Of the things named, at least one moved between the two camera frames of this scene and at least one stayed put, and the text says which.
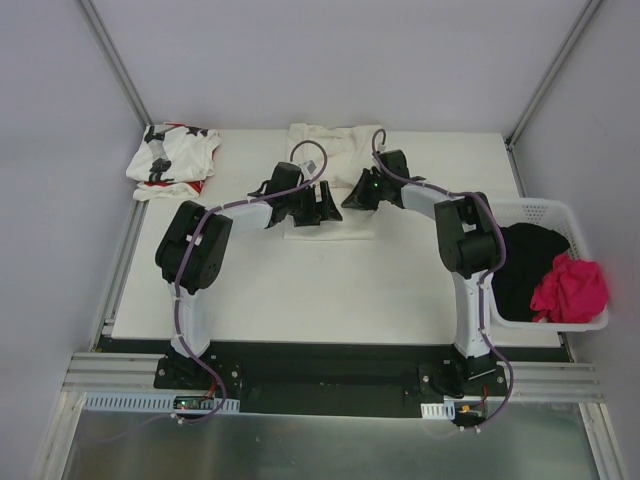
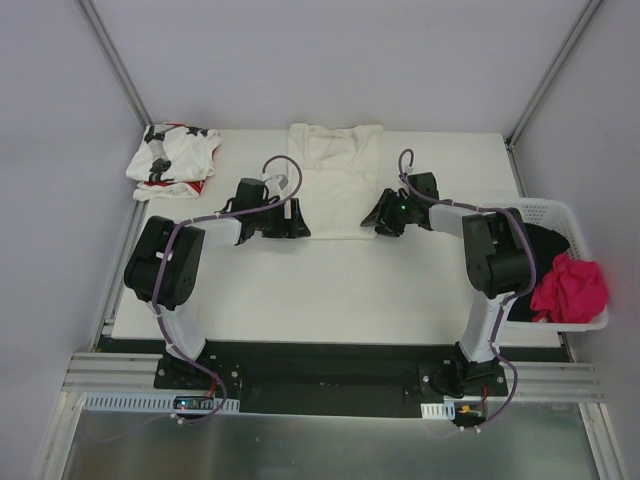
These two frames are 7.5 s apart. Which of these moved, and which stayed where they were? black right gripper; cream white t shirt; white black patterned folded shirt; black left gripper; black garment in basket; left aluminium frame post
Moved: black left gripper; black right gripper
Stayed: cream white t shirt; white black patterned folded shirt; left aluminium frame post; black garment in basket
